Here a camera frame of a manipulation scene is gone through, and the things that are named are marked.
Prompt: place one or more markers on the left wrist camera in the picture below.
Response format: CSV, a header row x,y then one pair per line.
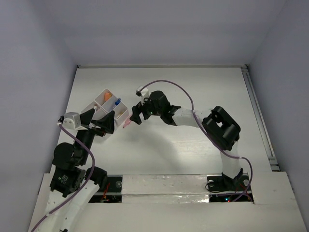
x,y
71,121

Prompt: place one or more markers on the orange cap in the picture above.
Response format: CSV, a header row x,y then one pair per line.
x,y
107,96

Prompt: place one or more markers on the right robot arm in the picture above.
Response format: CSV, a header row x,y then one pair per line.
x,y
218,125

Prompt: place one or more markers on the small spray bottle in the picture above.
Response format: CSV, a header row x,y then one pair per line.
x,y
117,102

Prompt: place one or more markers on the pink highlighter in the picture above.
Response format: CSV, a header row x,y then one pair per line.
x,y
127,122

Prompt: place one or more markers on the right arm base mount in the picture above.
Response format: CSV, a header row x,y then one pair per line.
x,y
220,191

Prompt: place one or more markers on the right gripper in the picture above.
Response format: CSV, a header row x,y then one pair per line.
x,y
138,108

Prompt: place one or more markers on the aluminium rail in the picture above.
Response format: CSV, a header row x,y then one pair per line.
x,y
260,121

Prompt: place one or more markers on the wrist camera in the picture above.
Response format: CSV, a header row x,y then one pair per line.
x,y
71,121
142,92

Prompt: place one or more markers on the white compartment organizer tray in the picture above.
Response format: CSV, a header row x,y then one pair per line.
x,y
103,108

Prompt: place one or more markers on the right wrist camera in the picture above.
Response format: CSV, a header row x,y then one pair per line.
x,y
142,92

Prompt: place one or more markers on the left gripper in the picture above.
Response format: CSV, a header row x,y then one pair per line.
x,y
94,129

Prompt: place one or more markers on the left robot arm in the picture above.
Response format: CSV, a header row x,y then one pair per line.
x,y
76,178

